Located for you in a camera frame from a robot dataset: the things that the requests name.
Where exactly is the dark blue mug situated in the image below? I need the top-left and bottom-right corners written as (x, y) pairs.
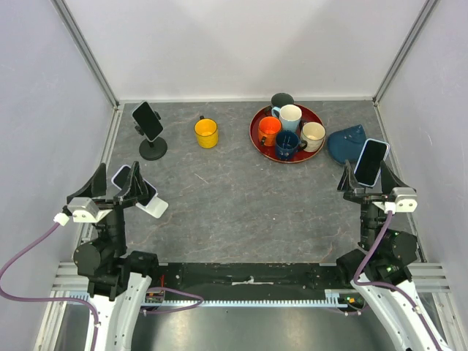
top-left (275, 130), bottom-right (308, 161)

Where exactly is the light blue white mug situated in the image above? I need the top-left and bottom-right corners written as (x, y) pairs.
top-left (271, 104), bottom-right (302, 133)

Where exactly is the black phone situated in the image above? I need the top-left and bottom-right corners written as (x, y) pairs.
top-left (132, 101), bottom-right (163, 142)

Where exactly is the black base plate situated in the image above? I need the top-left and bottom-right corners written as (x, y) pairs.
top-left (118, 261), bottom-right (366, 303)

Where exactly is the black round base phone stand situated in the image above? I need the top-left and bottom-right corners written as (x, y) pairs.
top-left (135, 122), bottom-right (167, 161)

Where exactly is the blue case phone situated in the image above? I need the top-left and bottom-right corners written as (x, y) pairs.
top-left (354, 138), bottom-right (390, 187)

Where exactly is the purple case phone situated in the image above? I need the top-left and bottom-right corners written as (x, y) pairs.
top-left (111, 165), bottom-right (156, 205)

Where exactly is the yellow mug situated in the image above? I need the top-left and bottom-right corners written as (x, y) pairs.
top-left (194, 116), bottom-right (219, 148)

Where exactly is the cream mug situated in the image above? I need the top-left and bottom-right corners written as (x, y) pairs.
top-left (301, 122), bottom-right (326, 153)

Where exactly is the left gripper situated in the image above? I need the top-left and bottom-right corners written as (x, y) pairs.
top-left (68, 159), bottom-right (148, 256)

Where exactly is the dark green mug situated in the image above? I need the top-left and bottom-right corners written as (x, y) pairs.
top-left (264, 92), bottom-right (295, 113)

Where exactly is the orange mug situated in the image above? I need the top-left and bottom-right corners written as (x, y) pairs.
top-left (258, 116), bottom-right (282, 147)

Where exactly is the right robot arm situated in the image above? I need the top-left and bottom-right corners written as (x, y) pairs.
top-left (334, 162), bottom-right (450, 350)

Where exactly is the white phone stand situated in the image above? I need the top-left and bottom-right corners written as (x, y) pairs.
top-left (136, 195), bottom-right (169, 219)

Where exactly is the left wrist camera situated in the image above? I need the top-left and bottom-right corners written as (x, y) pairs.
top-left (62, 197), bottom-right (107, 223)

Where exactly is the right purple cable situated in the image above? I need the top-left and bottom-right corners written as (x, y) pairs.
top-left (328, 210), bottom-right (443, 351)

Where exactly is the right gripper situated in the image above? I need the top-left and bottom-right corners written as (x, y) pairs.
top-left (336, 159), bottom-right (410, 250)

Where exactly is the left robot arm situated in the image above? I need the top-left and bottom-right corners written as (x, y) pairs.
top-left (67, 162), bottom-right (161, 350)

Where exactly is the blue cloth pouch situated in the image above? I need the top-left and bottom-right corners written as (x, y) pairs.
top-left (327, 124), bottom-right (367, 165)

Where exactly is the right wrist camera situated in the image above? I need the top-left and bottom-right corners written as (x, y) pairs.
top-left (383, 187), bottom-right (418, 214)

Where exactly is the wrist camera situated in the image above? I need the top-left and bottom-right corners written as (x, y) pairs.
top-left (62, 197), bottom-right (107, 223)
top-left (383, 187), bottom-right (418, 214)

